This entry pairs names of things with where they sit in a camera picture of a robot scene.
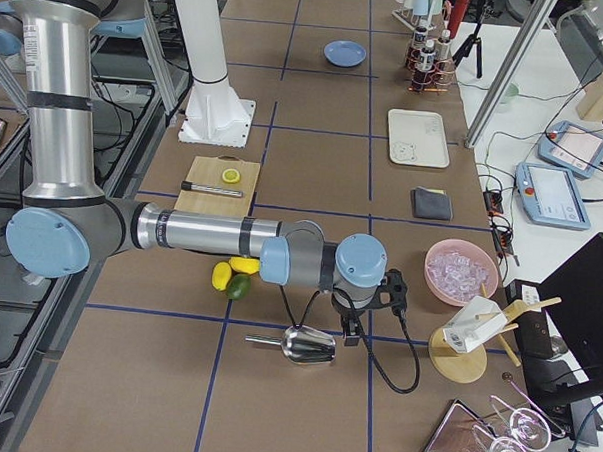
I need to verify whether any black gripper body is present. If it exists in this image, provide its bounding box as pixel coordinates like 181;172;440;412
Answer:
331;291;379;339

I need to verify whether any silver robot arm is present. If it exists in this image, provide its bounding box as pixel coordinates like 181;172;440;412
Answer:
6;0;386;345

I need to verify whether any blue round plate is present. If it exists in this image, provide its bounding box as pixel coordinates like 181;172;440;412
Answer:
323;40;367;68

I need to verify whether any steel ice scoop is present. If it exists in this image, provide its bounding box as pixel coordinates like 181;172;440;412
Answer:
245;326;336;365

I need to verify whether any wooden cup stand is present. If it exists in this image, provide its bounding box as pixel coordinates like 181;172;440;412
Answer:
428;297;562;384

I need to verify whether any green lime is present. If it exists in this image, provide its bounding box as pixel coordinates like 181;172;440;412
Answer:
226;273;251;300

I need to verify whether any pink bowl of ice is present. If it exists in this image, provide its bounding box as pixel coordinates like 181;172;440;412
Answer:
424;239;500;306

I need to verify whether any yellow lemon top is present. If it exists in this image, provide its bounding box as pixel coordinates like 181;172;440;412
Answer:
228;256;260;275

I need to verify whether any yellow lemon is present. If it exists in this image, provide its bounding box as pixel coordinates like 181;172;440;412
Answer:
211;261;233;292
228;256;260;275

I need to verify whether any white paper cup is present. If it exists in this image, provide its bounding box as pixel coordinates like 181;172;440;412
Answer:
442;296;508;354

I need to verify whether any yellow lemon left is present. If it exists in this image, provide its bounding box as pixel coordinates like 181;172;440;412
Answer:
211;261;233;292

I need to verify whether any grey folded cloth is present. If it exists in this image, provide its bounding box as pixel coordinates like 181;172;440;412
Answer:
411;187;453;220

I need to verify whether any black framed tray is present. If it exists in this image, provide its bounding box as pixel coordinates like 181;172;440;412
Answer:
421;399;491;452

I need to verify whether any lemon half slice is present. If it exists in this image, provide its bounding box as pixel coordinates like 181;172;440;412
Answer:
221;168;242;184

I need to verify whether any cream bear tray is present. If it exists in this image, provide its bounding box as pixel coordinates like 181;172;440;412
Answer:
387;109;450;169

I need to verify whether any wine glass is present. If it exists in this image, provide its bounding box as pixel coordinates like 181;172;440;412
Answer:
489;395;552;452

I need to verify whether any wooden cutting board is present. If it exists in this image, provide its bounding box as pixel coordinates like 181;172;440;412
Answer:
174;156;261;217

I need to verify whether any near teach pendant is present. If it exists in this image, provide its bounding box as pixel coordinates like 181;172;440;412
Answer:
515;162;591;230

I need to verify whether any teach pendant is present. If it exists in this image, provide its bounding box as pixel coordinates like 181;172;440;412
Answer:
538;120;603;179
515;162;591;230

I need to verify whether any black monitor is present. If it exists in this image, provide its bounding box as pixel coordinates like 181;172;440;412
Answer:
523;232;603;425

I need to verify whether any dark sauce bottle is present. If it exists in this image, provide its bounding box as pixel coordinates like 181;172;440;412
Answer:
416;39;436;73

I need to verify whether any far teach pendant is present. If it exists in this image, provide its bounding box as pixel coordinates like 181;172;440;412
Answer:
538;120;603;179

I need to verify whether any black tripod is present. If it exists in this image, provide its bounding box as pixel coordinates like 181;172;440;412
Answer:
452;0;487;79

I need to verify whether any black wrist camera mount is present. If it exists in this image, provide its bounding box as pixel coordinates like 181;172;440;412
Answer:
378;269;408;319

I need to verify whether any steel knife handle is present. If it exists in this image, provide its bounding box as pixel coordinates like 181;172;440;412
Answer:
180;180;244;198

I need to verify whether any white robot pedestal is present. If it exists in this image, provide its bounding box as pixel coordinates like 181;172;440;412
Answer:
174;0;256;148

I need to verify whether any copper wire bottle rack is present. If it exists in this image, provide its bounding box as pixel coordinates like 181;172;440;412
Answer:
406;39;456;93

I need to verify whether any aluminium frame post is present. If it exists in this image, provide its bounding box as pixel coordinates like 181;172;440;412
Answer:
464;0;559;148

